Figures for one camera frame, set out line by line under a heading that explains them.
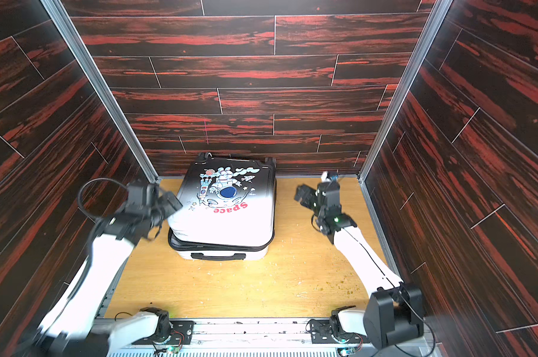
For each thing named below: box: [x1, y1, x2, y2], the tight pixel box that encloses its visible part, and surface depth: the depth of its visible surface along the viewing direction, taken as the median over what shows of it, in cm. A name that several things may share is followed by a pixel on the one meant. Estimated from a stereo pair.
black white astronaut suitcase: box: [167, 151, 278, 261], surface depth 85 cm
